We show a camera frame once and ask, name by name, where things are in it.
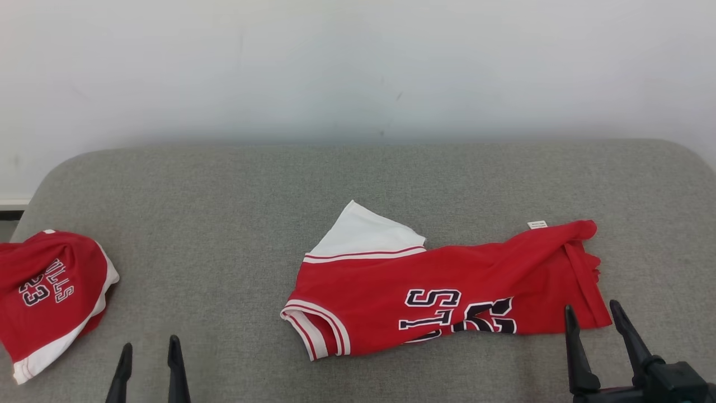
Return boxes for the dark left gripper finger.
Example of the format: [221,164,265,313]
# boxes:
[168,335,191,403]
[105,343,134,403]

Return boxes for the red Bulls jersey shirt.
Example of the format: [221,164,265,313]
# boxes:
[280,200,613,362]

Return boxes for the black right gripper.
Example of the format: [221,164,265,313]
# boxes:
[564,299,652,403]

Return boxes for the red white-striped shorts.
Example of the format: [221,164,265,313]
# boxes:
[0,228,120,385]

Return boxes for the white black wall baseboard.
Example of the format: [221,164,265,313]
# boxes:
[0,197,31,221]

